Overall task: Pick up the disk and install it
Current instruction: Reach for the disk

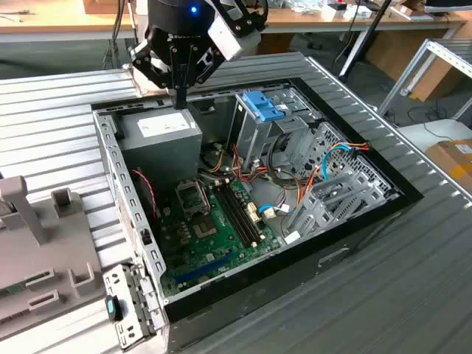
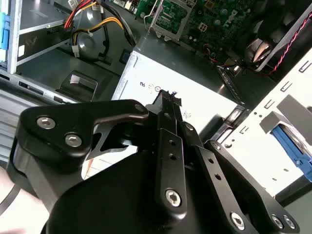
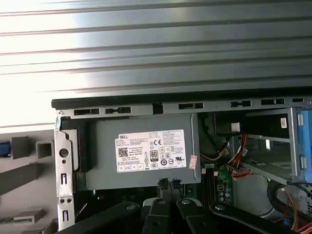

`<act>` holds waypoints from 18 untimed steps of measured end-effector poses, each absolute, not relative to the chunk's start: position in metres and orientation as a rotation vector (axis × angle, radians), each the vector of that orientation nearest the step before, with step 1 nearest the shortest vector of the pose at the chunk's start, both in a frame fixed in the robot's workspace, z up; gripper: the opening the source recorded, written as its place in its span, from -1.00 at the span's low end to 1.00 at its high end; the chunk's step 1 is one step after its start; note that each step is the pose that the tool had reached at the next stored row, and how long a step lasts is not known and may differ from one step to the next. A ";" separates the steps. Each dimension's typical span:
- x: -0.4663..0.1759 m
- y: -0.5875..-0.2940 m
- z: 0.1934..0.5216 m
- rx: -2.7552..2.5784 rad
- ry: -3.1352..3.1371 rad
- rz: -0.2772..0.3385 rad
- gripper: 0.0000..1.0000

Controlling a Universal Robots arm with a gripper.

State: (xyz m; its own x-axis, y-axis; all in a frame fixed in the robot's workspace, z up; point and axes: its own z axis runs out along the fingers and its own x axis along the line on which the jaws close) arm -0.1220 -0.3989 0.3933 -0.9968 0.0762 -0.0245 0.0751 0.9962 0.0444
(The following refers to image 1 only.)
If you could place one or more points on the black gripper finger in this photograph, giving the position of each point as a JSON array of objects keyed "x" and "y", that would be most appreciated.
[
  {"x": 140, "y": 55},
  {"x": 184, "y": 73}
]

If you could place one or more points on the metal disk bay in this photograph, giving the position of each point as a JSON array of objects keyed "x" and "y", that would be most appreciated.
[{"x": 332, "y": 210}]

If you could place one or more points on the small cardboard box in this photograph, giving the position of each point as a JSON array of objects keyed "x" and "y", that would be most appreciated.
[{"x": 97, "y": 5}]

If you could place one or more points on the grey power supply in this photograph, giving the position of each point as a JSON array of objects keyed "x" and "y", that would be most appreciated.
[{"x": 158, "y": 147}]

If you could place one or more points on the empty blue drive carrier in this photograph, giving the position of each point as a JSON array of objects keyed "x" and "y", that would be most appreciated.
[{"x": 263, "y": 105}]

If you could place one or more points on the wooden desk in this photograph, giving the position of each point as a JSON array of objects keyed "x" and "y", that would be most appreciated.
[{"x": 55, "y": 20}]

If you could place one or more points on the metal drive cage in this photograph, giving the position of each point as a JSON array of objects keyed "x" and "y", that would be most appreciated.
[{"x": 254, "y": 140}]

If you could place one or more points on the white papers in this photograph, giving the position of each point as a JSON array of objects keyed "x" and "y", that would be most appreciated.
[{"x": 295, "y": 4}]

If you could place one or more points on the black RAM slot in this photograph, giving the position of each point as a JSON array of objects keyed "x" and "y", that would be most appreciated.
[
  {"x": 239, "y": 215},
  {"x": 244, "y": 215},
  {"x": 250, "y": 215},
  {"x": 233, "y": 215}
]

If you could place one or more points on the CPU socket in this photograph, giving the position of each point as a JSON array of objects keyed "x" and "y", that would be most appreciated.
[{"x": 204, "y": 228}]

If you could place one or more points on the white boxes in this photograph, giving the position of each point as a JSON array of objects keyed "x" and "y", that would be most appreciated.
[{"x": 354, "y": 13}]

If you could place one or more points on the green motherboard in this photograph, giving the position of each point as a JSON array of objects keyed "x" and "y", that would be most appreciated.
[{"x": 221, "y": 258}]

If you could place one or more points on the black stand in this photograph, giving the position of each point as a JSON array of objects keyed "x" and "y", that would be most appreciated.
[{"x": 368, "y": 31}]

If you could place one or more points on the blue expansion slot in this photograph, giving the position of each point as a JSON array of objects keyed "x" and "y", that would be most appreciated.
[{"x": 204, "y": 268}]

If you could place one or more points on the white tag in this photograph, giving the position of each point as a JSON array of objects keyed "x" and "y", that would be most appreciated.
[{"x": 291, "y": 237}]

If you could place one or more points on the large cardboard box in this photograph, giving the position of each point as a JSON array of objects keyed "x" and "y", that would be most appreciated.
[{"x": 398, "y": 55}]

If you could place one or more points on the grey parts rack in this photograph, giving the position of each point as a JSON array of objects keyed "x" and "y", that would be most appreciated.
[{"x": 44, "y": 258}]

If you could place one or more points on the stacked books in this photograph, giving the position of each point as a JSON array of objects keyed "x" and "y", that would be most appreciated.
[{"x": 411, "y": 13}]

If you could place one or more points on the black PC case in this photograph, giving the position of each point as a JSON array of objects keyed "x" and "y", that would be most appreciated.
[{"x": 295, "y": 280}]

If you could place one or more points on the black blue latch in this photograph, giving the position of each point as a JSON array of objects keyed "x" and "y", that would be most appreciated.
[{"x": 111, "y": 308}]

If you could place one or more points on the white side table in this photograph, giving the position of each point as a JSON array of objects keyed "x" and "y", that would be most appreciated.
[{"x": 435, "y": 129}]

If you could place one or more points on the green RAM stick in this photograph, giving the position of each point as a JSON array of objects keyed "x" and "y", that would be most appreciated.
[{"x": 13, "y": 289}]

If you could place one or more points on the black monitor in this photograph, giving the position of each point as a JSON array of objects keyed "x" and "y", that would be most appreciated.
[{"x": 448, "y": 4}]

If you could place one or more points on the labelled cardboard box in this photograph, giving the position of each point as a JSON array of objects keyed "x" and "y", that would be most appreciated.
[{"x": 455, "y": 158}]

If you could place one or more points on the brown base plate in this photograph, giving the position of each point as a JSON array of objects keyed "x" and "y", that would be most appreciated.
[{"x": 147, "y": 91}]

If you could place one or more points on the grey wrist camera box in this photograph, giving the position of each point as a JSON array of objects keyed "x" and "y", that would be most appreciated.
[{"x": 230, "y": 38}]

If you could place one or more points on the black camera bracket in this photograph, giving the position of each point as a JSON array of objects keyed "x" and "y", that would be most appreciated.
[{"x": 241, "y": 14}]

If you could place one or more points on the aluminium frame rack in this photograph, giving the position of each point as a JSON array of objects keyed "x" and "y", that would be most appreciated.
[{"x": 451, "y": 49}]

